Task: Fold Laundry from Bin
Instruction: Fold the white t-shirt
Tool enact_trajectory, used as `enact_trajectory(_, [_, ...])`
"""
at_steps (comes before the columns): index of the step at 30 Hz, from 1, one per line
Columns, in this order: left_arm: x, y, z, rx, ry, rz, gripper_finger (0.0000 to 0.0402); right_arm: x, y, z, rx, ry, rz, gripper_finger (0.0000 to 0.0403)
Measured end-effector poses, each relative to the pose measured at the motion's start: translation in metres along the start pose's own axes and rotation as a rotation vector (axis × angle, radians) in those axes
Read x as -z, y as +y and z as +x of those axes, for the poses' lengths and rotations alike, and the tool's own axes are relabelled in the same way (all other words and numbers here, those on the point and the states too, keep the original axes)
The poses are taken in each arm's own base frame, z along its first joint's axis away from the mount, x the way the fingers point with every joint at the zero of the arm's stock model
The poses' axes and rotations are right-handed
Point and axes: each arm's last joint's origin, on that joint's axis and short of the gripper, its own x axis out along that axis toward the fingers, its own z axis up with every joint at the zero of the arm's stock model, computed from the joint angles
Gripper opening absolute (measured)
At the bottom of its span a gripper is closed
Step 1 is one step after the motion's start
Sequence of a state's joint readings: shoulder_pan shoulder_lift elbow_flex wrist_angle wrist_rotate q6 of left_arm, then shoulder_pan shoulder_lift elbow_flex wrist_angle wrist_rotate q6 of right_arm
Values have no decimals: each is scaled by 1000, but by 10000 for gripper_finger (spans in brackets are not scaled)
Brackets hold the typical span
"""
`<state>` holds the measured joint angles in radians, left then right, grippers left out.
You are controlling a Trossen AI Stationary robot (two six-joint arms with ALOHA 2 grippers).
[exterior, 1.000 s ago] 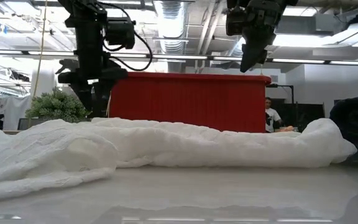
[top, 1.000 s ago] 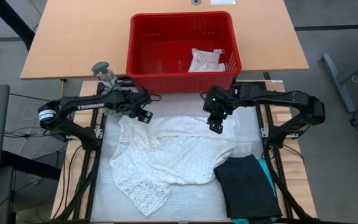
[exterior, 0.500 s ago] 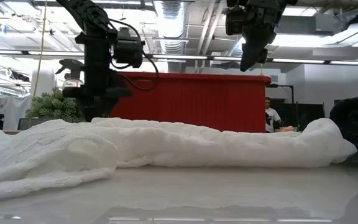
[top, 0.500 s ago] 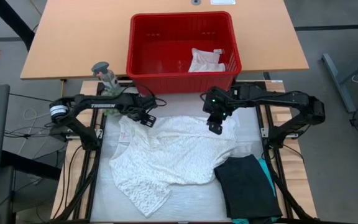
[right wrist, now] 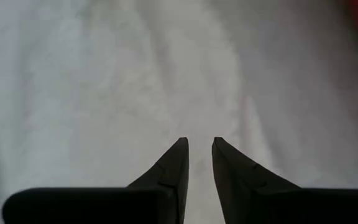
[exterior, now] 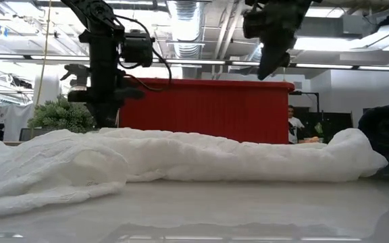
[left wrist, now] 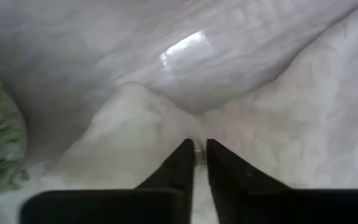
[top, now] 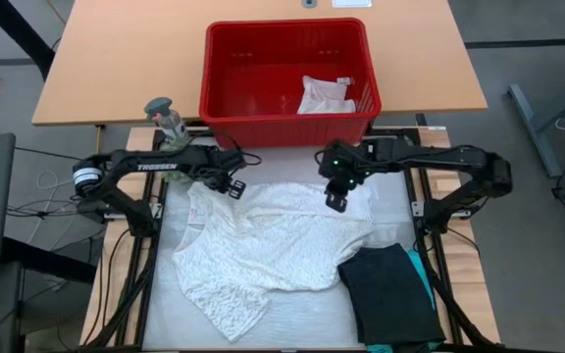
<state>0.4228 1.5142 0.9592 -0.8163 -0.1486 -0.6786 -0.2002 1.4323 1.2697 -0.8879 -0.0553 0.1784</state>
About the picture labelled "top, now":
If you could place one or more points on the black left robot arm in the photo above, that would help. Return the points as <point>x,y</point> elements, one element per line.
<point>130,166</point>

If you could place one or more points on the teal garment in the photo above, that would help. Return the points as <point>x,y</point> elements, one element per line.
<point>422,279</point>

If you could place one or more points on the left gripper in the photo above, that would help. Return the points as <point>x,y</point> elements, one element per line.
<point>221,169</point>

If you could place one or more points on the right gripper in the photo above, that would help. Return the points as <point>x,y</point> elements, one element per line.
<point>344,166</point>

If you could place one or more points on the black jacket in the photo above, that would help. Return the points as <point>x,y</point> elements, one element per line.
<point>390,294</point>

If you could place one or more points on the red plastic laundry bin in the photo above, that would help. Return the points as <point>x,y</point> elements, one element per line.
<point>253,39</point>

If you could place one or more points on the black aluminium table frame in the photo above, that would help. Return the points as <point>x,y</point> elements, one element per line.
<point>148,274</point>

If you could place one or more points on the small white label tag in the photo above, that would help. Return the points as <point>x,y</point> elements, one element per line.
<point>344,81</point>

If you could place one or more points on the green potted succulent plant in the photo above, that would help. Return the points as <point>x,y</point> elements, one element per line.
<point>174,145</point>

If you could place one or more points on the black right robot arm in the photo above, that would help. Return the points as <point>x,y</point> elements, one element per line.
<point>459,162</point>

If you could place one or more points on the orange wooden desk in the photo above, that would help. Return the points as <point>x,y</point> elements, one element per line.
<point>116,59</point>

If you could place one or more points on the white desk socket plate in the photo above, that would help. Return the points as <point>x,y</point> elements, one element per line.
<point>351,3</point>

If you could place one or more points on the grey metal desk leg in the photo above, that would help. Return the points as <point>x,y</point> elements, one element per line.
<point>532,127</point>

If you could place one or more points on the black diagonal desk beam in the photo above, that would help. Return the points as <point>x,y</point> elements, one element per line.
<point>17,34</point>

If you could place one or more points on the small pinkish white garment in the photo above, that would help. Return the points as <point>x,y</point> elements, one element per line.
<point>324,98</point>

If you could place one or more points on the clear spray bottle grey head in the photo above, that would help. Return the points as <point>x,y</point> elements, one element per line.
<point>160,105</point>

